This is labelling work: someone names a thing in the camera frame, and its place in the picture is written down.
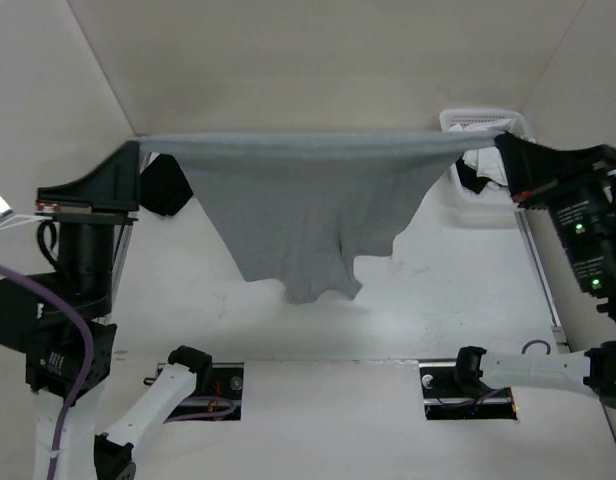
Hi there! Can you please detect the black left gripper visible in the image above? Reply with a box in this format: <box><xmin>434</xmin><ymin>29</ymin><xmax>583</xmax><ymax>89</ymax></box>
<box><xmin>42</xmin><ymin>137</ymin><xmax>147</xmax><ymax>315</ymax></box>

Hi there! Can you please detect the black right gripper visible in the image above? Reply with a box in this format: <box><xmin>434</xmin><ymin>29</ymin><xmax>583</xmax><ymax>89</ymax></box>
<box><xmin>495</xmin><ymin>130</ymin><xmax>616</xmax><ymax>290</ymax></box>

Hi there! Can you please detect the grey tank top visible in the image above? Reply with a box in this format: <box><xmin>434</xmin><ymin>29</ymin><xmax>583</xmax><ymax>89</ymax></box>
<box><xmin>139</xmin><ymin>132</ymin><xmax>494</xmax><ymax>304</ymax></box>

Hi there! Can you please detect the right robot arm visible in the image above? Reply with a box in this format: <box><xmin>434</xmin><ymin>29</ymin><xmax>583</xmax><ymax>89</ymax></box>
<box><xmin>451</xmin><ymin>133</ymin><xmax>616</xmax><ymax>410</ymax></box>

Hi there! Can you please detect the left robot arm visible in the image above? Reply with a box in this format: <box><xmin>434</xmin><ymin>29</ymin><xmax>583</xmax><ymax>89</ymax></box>
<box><xmin>0</xmin><ymin>141</ymin><xmax>213</xmax><ymax>479</ymax></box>

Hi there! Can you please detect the folded black tank top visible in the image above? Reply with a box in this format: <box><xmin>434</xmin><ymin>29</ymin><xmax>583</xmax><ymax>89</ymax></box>
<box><xmin>140</xmin><ymin>154</ymin><xmax>193</xmax><ymax>217</ymax></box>

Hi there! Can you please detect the black tank top in basket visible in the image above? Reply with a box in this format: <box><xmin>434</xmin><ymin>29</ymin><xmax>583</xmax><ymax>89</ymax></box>
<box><xmin>455</xmin><ymin>159</ymin><xmax>490</xmax><ymax>195</ymax></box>

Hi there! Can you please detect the white plastic laundry basket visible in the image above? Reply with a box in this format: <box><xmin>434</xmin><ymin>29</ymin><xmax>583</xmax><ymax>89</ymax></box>
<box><xmin>439</xmin><ymin>107</ymin><xmax>534</xmax><ymax>215</ymax></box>

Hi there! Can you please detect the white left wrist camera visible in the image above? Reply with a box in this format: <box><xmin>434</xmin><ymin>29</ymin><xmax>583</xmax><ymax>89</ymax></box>
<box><xmin>0</xmin><ymin>195</ymin><xmax>42</xmax><ymax>231</ymax></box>

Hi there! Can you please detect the aluminium table edge rail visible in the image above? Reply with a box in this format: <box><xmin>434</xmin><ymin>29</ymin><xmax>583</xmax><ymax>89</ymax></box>
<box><xmin>515</xmin><ymin>212</ymin><xmax>570</xmax><ymax>353</ymax></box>

